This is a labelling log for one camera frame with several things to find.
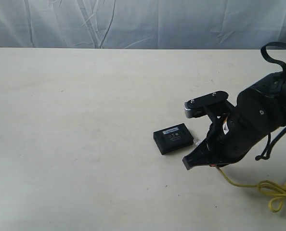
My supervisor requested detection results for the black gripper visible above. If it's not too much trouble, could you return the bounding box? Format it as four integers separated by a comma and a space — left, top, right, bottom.
182, 91, 261, 170

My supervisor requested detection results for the black network box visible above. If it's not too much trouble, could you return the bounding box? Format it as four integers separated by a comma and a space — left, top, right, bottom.
153, 123, 194, 155

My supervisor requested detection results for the yellow ethernet cable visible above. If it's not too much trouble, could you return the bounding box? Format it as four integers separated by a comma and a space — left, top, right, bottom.
193, 138, 286, 214

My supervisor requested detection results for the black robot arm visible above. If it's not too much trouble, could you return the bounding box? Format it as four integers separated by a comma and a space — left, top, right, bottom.
182, 73, 286, 170

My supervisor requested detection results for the grey wrinkled backdrop cloth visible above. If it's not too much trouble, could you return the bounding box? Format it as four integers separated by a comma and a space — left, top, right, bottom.
0, 0, 286, 49

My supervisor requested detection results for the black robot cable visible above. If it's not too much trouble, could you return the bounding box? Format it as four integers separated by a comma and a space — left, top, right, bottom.
255, 41, 286, 161

